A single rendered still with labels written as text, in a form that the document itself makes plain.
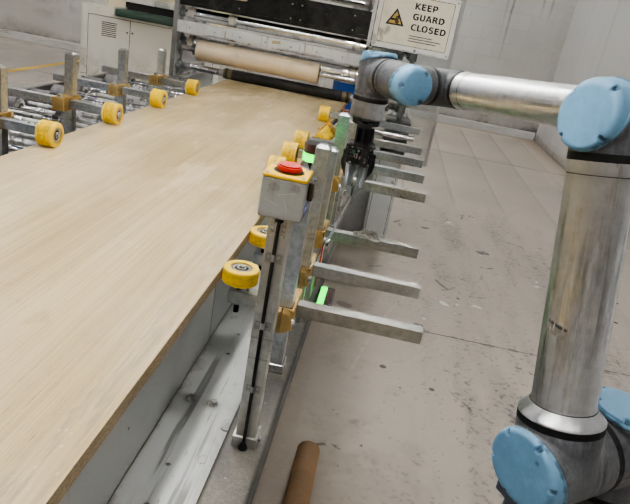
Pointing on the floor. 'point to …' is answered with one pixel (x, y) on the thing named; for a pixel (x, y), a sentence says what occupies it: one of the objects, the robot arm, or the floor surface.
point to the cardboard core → (302, 474)
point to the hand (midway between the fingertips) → (352, 190)
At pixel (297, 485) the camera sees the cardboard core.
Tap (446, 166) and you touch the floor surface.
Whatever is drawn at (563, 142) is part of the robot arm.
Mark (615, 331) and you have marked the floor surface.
